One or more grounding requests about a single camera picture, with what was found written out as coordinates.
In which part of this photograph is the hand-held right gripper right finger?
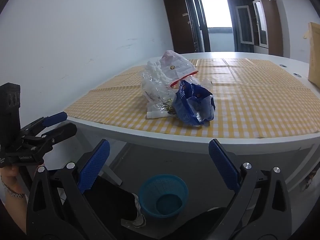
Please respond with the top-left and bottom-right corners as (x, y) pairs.
(209, 139), (293, 240)

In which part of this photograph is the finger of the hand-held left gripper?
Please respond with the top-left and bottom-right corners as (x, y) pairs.
(20, 112), (68, 137)
(30, 123), (77, 148)

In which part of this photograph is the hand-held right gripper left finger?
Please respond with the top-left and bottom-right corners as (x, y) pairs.
(26, 139), (118, 240)

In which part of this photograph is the blue plastic basket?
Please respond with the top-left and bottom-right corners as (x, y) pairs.
(138, 174), (189, 218)

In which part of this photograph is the pink white plastic bag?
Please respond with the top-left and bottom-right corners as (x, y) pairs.
(160, 50), (198, 88)

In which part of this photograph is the person's left forearm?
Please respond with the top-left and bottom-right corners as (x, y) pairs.
(0, 191), (28, 234)

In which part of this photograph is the person's left hand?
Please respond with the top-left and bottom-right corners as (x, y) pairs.
(0, 165), (20, 189)

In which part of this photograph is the white table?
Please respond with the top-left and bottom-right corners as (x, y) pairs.
(64, 51), (320, 193)

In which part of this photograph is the yellow checkered tablecloth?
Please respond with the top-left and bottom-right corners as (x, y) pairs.
(64, 58), (320, 139)

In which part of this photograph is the white shoe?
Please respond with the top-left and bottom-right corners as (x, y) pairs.
(121, 194), (147, 228)

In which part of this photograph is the blue plastic bag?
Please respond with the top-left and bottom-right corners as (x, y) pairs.
(172, 79), (216, 127)

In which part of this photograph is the white tube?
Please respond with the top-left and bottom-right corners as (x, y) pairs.
(146, 110), (171, 119)

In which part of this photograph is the clear plastic bag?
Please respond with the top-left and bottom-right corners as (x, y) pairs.
(141, 69), (213, 111)

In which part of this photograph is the white crumpled plastic bag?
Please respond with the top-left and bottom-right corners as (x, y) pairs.
(146, 59), (172, 87)

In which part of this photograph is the brown paper envelope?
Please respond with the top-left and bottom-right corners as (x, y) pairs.
(303, 22), (320, 88)

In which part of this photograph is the glass door cabinet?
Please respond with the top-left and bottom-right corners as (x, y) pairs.
(236, 0), (284, 57)

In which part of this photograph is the brown wardrobe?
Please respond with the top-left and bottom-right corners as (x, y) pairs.
(164, 0), (200, 54)

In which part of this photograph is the balcony glass door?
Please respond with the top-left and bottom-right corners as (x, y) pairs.
(195, 0), (237, 53)

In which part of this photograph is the silver wrist bracelet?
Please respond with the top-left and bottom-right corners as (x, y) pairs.
(1, 176), (25, 198)

